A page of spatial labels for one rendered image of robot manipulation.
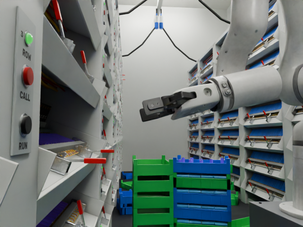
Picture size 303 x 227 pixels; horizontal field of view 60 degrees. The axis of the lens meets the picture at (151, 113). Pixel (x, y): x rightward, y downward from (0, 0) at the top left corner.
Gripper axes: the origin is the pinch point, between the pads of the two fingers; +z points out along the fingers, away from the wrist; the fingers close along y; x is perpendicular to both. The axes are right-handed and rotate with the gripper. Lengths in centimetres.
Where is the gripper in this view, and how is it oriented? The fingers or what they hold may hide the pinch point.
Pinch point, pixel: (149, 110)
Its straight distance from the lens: 58.6
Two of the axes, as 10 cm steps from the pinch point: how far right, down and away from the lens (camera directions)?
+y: -1.4, 2.4, 9.6
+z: -9.6, 2.3, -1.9
